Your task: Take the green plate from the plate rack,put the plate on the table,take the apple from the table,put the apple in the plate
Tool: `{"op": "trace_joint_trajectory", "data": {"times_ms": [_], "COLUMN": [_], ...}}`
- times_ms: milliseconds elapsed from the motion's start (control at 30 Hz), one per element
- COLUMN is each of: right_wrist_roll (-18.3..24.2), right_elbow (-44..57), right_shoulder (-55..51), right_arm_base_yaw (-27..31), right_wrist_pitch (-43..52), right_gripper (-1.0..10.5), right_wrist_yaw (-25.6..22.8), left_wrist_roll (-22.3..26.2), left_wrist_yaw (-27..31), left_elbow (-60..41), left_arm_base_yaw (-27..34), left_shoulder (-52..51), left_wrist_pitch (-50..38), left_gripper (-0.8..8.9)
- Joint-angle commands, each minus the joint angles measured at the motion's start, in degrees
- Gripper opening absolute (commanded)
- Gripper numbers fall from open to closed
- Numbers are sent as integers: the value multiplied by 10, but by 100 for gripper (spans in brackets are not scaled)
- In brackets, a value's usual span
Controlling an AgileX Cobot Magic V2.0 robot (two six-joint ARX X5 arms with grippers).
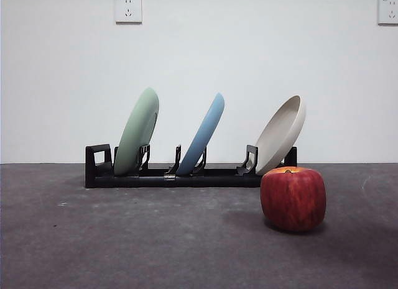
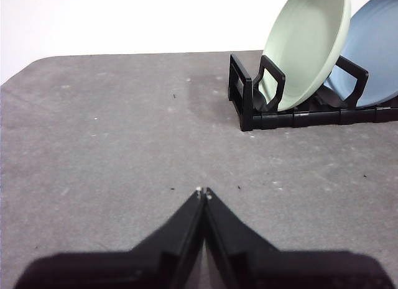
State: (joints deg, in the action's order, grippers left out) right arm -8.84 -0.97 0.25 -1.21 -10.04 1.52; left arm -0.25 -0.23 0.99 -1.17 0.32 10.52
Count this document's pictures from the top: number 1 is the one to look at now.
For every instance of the blue plate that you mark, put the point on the blue plate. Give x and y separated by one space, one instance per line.
202 133

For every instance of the beige plate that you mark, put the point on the beige plate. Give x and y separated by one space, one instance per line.
280 136

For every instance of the black plate rack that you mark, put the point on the black plate rack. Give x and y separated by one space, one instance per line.
93 177

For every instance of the green plate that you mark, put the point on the green plate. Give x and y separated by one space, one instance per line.
133 130

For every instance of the red apple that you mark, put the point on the red apple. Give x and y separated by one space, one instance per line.
292 202

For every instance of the white wall socket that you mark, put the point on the white wall socket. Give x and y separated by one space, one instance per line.
388 11
128 9

